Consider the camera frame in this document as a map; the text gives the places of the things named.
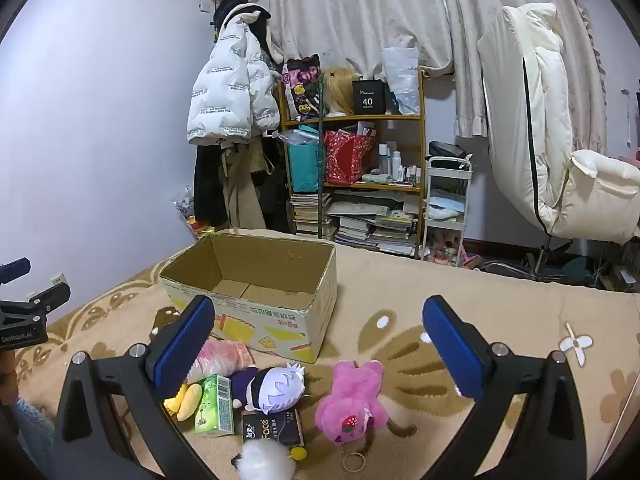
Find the green tissue pack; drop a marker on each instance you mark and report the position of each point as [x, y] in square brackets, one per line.
[214, 410]

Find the wooden shelf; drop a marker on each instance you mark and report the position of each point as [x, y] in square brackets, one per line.
[360, 117]

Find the cardboard box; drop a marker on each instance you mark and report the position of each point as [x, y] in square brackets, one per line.
[280, 260]

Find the pink dolls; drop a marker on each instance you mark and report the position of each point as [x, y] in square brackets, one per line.
[445, 250]

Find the group of cosmetic bottles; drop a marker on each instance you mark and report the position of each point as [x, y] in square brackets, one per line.
[395, 162]

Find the black pouch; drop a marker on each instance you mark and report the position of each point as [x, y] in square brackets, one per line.
[445, 150]

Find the white trolley cart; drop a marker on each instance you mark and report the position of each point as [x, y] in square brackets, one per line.
[447, 165]

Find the light blue cloth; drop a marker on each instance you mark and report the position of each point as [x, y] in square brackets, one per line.
[445, 207]

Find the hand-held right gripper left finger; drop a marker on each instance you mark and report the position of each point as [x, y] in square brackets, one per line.
[182, 350]

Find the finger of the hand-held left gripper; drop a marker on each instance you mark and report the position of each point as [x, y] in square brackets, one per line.
[14, 267]
[52, 296]

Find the yellow plush dog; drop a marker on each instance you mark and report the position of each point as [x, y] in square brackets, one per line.
[189, 402]

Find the white-haired plush doll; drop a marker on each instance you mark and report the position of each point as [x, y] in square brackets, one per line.
[280, 387]

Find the white fluffy pompom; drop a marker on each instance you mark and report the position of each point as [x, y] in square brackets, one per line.
[262, 462]

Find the red patterned bag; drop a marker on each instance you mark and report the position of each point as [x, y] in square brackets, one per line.
[347, 157]

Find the clear plastic bag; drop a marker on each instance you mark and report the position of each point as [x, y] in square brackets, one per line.
[402, 80]

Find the floral curtain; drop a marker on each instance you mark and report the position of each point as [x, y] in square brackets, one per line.
[375, 10]

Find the pink plastic packet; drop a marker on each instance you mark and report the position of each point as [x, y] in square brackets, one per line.
[225, 357]

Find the small yellow ball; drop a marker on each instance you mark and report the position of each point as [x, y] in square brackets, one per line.
[299, 454]

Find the black tissue pack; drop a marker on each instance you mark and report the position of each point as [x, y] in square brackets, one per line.
[272, 430]

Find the person's left hand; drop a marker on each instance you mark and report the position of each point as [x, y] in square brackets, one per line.
[7, 375]

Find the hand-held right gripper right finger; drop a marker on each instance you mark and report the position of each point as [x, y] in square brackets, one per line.
[452, 350]

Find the white puffer jacket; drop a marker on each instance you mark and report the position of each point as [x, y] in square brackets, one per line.
[225, 85]

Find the cream padded chair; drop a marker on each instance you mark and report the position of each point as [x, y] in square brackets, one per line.
[545, 110]

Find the purple printed bag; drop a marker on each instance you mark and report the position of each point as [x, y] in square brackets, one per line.
[302, 90]

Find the pile of colourful packets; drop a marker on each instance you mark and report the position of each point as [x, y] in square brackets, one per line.
[190, 212]

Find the dark green round object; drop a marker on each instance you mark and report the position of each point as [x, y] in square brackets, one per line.
[580, 267]

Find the pink toy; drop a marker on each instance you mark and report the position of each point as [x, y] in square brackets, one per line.
[471, 260]

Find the wall socket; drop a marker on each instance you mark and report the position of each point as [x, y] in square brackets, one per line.
[58, 278]

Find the beige hanging coat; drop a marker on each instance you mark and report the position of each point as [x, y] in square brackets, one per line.
[245, 190]

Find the blonde wig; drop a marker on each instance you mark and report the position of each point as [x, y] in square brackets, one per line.
[340, 90]

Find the dark hanging clothes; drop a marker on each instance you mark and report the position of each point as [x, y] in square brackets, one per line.
[210, 185]

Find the stack of books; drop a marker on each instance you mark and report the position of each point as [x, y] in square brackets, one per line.
[360, 230]

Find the teal bag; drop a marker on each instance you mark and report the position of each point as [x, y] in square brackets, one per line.
[302, 165]

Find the black box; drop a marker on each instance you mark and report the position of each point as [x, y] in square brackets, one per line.
[369, 97]

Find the pink plush bear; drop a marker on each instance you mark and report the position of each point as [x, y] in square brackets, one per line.
[350, 400]

